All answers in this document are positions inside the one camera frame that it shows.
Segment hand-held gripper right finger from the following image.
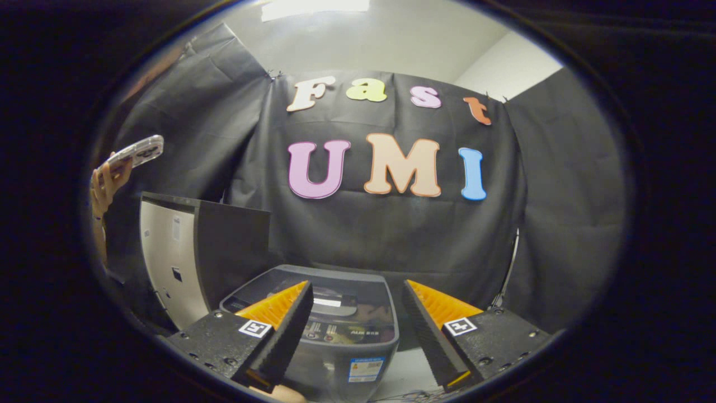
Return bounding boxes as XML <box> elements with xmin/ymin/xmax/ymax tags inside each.
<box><xmin>402</xmin><ymin>279</ymin><xmax>554</xmax><ymax>392</ymax></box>

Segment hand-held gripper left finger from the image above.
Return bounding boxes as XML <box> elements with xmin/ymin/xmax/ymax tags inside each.
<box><xmin>167</xmin><ymin>280</ymin><xmax>314</xmax><ymax>393</ymax></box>

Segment grey washing machine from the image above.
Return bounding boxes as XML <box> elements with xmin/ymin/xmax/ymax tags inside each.
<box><xmin>219</xmin><ymin>264</ymin><xmax>401</xmax><ymax>403</ymax></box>

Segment dark transparent washing machine lid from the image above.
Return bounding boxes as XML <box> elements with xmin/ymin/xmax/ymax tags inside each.
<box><xmin>224</xmin><ymin>265</ymin><xmax>393</xmax><ymax>331</ymax></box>

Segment person's leg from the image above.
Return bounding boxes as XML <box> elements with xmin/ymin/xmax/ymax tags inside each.
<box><xmin>251</xmin><ymin>385</ymin><xmax>307</xmax><ymax>403</ymax></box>

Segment black backdrop cloth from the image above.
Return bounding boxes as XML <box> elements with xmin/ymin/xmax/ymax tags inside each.
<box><xmin>103</xmin><ymin>22</ymin><xmax>635</xmax><ymax>336</ymax></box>

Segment white and dark cabinet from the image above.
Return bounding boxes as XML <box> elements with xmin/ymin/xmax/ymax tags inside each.
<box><xmin>138</xmin><ymin>191</ymin><xmax>272</xmax><ymax>332</ymax></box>

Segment clear-cased phone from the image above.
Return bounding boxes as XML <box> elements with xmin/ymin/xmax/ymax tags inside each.
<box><xmin>107</xmin><ymin>134</ymin><xmax>165</xmax><ymax>170</ymax></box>

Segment ceiling light panel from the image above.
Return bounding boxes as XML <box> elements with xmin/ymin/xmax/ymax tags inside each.
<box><xmin>260</xmin><ymin>0</ymin><xmax>371</xmax><ymax>23</ymax></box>

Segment floor cables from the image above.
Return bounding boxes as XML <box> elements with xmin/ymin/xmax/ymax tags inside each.
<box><xmin>380</xmin><ymin>387</ymin><xmax>454</xmax><ymax>403</ymax></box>

